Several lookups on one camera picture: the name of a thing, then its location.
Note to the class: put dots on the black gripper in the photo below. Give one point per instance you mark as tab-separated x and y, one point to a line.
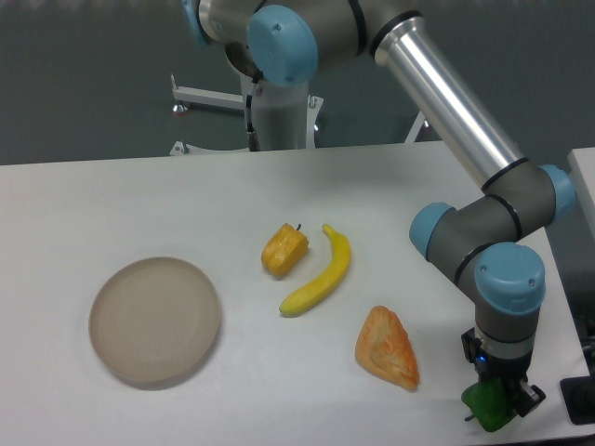
507	362

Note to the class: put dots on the green bell pepper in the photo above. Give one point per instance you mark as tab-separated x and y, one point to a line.
488	404

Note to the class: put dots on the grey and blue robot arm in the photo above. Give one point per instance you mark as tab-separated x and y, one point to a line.
280	45

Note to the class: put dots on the yellow bell pepper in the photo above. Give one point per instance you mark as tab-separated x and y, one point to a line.
284	249

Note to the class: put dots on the black device at table edge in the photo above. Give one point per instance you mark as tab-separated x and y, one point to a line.
578	396

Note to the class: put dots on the orange triangular pastry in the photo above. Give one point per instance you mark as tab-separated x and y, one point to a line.
383	349

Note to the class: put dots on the yellow banana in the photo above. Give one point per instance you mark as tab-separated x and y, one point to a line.
313	293

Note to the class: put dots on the white side table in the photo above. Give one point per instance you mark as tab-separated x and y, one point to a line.
582	162

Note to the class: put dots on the beige round plate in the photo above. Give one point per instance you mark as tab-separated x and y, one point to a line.
154	322

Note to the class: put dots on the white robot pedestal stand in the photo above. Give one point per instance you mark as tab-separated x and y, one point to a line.
355	104

